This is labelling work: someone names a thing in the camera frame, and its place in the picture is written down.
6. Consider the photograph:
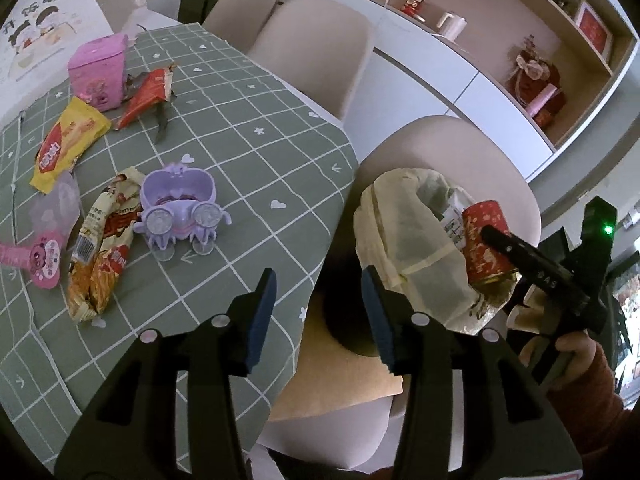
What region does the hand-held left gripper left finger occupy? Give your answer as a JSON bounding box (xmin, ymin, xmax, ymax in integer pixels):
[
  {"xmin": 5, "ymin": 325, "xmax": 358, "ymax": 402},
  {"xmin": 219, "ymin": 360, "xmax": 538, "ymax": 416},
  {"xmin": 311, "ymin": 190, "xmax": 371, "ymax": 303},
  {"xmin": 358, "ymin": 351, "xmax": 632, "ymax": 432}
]
[{"xmin": 54, "ymin": 267, "xmax": 277, "ymax": 480}]

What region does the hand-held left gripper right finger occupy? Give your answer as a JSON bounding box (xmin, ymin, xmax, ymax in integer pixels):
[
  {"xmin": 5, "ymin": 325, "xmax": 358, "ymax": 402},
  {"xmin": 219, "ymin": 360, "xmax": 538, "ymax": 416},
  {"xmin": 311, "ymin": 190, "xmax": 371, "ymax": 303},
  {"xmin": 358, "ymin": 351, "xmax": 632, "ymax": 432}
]
[{"xmin": 361, "ymin": 265, "xmax": 583, "ymax": 480}]

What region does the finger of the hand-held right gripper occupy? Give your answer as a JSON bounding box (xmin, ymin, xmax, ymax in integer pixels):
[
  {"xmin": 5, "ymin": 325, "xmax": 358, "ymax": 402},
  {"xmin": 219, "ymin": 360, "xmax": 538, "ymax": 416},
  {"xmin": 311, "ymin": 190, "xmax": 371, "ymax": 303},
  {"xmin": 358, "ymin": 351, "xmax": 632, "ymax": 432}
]
[{"xmin": 481, "ymin": 225, "xmax": 539, "ymax": 272}]

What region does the red tin can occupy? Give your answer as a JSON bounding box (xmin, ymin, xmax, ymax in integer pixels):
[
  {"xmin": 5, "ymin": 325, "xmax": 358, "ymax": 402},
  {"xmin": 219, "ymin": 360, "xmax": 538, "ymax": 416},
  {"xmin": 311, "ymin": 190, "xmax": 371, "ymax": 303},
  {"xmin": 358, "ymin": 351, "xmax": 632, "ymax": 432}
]
[{"xmin": 460, "ymin": 201, "xmax": 521, "ymax": 285}]

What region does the yellowish plastic bag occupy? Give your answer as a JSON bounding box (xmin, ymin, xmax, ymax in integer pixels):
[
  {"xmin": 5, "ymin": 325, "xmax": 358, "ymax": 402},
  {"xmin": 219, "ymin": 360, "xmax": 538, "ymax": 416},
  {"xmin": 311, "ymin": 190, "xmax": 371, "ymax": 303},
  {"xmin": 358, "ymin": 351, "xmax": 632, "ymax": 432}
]
[{"xmin": 353, "ymin": 167, "xmax": 521, "ymax": 336}]

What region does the brown noodle snack packet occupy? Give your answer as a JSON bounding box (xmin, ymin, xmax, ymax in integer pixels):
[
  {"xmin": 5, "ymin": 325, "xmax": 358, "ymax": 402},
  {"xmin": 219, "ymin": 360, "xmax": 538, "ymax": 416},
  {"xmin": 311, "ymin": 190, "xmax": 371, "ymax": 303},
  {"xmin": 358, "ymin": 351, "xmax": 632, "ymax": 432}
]
[{"xmin": 66, "ymin": 167, "xmax": 146, "ymax": 323}]

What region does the pink snack bag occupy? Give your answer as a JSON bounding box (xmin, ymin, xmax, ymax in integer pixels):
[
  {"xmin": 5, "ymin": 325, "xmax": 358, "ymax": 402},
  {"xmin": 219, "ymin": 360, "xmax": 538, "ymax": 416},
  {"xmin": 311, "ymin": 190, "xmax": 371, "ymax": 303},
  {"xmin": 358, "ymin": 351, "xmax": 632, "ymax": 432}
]
[{"xmin": 0, "ymin": 170, "xmax": 83, "ymax": 291}]

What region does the red snack wrapper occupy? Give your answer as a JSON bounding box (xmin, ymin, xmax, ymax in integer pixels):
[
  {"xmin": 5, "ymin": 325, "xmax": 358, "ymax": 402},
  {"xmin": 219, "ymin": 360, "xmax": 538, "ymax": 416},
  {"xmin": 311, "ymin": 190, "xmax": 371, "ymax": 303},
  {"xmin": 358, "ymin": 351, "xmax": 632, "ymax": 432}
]
[{"xmin": 116, "ymin": 62, "xmax": 179, "ymax": 131}]

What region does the yellow snack packet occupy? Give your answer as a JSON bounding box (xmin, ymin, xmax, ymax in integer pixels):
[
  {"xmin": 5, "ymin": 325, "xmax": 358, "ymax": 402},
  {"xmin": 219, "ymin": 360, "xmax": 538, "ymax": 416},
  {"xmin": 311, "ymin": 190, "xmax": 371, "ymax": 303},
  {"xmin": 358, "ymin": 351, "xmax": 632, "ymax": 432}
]
[{"xmin": 30, "ymin": 96, "xmax": 112, "ymax": 195}]

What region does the person's right forearm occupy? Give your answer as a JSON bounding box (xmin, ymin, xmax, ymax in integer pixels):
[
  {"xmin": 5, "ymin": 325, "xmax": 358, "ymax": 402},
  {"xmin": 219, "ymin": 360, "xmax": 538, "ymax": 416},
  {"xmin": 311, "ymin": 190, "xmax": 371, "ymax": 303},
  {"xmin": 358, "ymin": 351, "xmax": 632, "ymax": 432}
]
[{"xmin": 542, "ymin": 345, "xmax": 640, "ymax": 461}]

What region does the person's right hand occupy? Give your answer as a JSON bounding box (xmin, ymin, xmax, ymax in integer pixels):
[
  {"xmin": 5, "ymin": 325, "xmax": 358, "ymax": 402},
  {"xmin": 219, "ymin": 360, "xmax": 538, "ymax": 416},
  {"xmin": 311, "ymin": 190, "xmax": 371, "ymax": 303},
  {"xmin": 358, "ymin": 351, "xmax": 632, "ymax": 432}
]
[{"xmin": 549, "ymin": 332, "xmax": 597, "ymax": 392}]

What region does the yellow seat cushion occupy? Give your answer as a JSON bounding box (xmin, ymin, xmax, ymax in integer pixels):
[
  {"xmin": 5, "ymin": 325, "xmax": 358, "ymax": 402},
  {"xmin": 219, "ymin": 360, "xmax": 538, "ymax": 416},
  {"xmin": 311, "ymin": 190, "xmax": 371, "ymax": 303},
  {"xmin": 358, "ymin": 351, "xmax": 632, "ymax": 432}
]
[{"xmin": 270, "ymin": 305, "xmax": 406, "ymax": 421}]

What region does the purple carriage toy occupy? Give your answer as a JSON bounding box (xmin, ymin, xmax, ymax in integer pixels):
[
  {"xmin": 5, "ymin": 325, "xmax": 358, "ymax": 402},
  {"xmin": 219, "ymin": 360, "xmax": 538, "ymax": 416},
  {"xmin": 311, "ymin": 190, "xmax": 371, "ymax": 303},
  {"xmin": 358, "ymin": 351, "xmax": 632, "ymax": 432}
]
[{"xmin": 134, "ymin": 161, "xmax": 232, "ymax": 261}]

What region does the pink slim bottle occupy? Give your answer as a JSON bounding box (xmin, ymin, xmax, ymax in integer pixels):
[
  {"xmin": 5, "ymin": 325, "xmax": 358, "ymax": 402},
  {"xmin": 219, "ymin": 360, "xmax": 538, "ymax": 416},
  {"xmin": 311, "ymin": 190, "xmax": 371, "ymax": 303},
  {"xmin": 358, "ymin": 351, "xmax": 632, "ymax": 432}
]
[{"xmin": 525, "ymin": 85, "xmax": 557, "ymax": 113}]

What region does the large dried flower bouquet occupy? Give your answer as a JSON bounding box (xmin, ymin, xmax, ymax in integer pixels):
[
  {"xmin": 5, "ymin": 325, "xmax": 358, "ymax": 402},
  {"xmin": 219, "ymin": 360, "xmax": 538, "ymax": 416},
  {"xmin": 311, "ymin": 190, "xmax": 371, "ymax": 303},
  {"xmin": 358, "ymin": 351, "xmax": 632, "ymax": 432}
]
[{"xmin": 505, "ymin": 35, "xmax": 568, "ymax": 131}]

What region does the white sideboard cabinet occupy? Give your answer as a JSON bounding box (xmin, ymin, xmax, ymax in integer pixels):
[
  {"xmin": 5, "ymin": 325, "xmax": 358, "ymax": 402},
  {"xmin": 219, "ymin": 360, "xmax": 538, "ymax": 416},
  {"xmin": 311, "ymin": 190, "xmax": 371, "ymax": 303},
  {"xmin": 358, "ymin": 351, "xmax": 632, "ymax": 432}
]
[{"xmin": 250, "ymin": 0, "xmax": 558, "ymax": 181}]

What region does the green checked tablecloth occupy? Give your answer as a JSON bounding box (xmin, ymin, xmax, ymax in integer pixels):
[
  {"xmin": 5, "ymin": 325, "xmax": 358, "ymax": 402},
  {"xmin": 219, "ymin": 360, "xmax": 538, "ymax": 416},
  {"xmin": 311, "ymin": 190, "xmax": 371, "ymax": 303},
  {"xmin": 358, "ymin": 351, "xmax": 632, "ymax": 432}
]
[{"xmin": 0, "ymin": 22, "xmax": 358, "ymax": 471}]

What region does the white electric kettle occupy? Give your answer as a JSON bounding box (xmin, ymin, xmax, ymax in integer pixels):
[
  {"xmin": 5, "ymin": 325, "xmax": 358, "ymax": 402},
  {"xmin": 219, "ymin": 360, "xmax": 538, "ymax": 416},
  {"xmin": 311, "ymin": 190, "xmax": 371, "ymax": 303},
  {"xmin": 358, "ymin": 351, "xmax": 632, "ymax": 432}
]
[{"xmin": 437, "ymin": 10, "xmax": 468, "ymax": 43}]

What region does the red framed picture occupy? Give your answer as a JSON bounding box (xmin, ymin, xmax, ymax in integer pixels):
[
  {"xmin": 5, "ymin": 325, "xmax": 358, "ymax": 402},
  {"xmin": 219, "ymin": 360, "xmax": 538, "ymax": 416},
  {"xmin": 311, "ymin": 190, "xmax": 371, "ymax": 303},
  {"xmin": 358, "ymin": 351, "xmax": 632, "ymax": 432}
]
[{"xmin": 574, "ymin": 0, "xmax": 615, "ymax": 58}]

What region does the pink tin box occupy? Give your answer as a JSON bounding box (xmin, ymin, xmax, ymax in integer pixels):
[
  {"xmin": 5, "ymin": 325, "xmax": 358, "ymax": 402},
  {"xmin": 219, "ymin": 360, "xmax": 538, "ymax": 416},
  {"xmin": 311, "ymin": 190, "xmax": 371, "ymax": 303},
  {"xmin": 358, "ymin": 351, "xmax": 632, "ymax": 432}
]
[{"xmin": 67, "ymin": 32, "xmax": 127, "ymax": 111}]

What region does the mesh food cover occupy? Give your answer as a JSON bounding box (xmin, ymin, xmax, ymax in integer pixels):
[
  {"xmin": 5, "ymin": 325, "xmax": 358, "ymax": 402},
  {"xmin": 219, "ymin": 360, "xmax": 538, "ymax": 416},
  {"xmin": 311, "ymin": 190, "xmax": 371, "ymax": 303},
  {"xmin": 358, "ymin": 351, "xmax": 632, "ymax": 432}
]
[{"xmin": 0, "ymin": 0, "xmax": 113, "ymax": 86}]

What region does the wooden wall shelf unit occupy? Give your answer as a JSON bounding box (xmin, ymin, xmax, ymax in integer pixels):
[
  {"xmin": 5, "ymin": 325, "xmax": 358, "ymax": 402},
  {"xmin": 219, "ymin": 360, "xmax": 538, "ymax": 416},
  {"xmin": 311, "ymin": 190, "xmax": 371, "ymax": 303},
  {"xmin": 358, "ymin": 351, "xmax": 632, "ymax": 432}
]
[{"xmin": 250, "ymin": 0, "xmax": 640, "ymax": 151}]

